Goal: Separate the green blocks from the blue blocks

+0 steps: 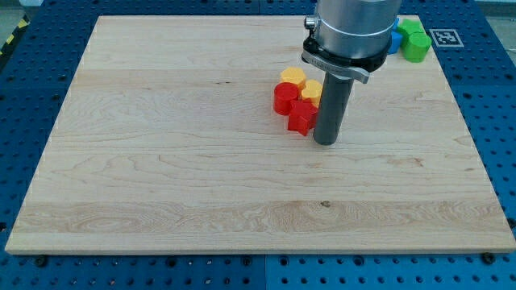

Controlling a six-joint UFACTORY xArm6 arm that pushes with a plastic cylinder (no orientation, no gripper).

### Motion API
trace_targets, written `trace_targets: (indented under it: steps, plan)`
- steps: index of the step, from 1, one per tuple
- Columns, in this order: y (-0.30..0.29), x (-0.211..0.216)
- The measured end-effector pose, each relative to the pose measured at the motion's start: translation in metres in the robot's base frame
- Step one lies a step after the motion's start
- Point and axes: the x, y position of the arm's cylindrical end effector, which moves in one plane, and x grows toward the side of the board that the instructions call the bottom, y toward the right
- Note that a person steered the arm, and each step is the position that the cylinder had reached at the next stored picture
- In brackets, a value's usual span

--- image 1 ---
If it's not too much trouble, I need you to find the black bolt front right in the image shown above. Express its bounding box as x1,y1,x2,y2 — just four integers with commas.
481,252,496,265

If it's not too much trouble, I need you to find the green cylinder block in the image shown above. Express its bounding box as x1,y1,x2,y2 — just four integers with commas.
403,32,431,63

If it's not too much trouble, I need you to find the red cylinder block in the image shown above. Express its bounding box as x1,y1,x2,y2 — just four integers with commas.
273,82,299,115

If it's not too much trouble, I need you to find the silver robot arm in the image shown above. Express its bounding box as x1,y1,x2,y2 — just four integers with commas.
302,0,402,84

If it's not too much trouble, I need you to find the white fiducial marker tag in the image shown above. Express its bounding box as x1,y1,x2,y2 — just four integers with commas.
429,28,464,48

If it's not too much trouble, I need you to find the yellow hexagon block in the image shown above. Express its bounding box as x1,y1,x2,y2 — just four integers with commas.
280,67,306,90

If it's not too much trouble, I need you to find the yellow heart block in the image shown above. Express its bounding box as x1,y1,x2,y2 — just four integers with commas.
301,79,323,107

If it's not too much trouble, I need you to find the black bolt front left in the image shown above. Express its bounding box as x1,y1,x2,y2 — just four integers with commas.
34,255,48,267

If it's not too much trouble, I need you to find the blue block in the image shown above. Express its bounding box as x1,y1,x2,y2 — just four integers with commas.
388,18,403,55

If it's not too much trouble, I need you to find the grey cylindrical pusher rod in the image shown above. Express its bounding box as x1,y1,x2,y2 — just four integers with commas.
313,72,353,146

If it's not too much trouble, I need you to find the wooden board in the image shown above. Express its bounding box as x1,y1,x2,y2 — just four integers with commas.
6,16,515,255

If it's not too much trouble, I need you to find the black bolt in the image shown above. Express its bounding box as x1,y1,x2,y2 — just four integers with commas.
481,252,496,265
34,255,48,267

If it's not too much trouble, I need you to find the red star block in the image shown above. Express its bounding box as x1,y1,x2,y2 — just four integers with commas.
287,101,318,136

